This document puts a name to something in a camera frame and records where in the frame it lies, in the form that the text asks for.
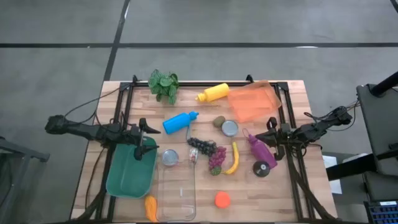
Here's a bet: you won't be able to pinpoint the blue squeeze bottle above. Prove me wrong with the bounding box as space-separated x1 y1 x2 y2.
162 111 200 141

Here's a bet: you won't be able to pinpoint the orange translucent plastic bin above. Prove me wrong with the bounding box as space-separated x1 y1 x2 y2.
227 80 282 123

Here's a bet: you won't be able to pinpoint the tall silver tin can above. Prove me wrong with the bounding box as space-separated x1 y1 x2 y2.
188 147 199 164

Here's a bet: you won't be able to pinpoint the white paper sheet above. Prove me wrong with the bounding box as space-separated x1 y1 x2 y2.
322 154 343 195

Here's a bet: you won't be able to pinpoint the grey metal furniture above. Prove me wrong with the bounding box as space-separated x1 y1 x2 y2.
0 136 50 224

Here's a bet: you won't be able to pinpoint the purple squeeze bottle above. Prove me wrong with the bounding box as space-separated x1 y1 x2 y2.
242 128 278 170

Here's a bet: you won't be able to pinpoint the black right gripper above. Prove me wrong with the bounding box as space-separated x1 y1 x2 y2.
254 116 296 162

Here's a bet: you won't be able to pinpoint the yellow squeeze bottle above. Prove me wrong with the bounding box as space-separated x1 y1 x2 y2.
195 82 231 103

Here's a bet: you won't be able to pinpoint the brown kiwi fruit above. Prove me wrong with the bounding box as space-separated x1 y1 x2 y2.
212 115 226 128

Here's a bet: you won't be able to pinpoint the orange toy fruit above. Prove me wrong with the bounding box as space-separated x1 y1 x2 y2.
214 190 232 209

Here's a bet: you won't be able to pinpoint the red grapes with green leaf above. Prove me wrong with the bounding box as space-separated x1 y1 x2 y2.
208 146 228 177

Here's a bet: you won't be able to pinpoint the clear bottle with black cap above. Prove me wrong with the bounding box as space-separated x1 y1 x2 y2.
252 159 271 178

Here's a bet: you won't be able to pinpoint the clear plastic container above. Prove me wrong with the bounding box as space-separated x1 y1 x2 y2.
156 159 197 222

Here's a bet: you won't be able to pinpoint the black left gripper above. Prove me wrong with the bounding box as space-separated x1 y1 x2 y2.
124 118 162 162

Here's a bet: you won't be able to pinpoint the dark blue toy grapes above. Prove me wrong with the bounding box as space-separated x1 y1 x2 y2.
187 137 218 157

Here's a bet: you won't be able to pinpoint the green plastic bin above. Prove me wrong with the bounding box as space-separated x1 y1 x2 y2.
105 136 159 199

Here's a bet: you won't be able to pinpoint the flat tin can red label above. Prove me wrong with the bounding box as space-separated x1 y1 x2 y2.
160 149 180 167

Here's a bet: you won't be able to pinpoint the flat tin can green label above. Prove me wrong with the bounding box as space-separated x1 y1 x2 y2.
221 119 239 138

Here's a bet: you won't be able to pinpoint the yellow toy banana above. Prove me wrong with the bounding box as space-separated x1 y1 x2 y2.
224 141 240 175

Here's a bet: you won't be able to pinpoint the black equipment cart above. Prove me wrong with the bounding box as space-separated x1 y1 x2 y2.
326 71 398 203

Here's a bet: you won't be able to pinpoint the green leafy plant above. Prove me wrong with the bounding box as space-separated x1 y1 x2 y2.
147 68 180 106

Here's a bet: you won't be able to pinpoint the orange plush carrot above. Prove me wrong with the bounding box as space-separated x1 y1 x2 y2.
144 195 159 223

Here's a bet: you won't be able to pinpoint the black cable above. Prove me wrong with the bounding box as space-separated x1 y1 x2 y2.
63 86 122 124

